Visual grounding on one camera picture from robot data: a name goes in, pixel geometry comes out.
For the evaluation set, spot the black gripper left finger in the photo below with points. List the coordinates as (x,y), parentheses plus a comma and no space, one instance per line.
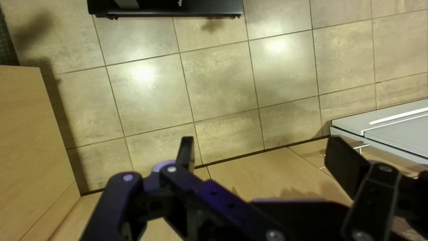
(194,209)

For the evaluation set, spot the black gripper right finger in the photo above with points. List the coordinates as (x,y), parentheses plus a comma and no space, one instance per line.
(373,207)

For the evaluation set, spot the grey glass table top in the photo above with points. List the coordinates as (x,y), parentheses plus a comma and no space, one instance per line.
(401,130)

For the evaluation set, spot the wooden cabinet side panel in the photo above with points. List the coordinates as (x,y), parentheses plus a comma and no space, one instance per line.
(36,184)

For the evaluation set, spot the black base on floor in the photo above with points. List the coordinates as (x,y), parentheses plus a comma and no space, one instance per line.
(160,9)

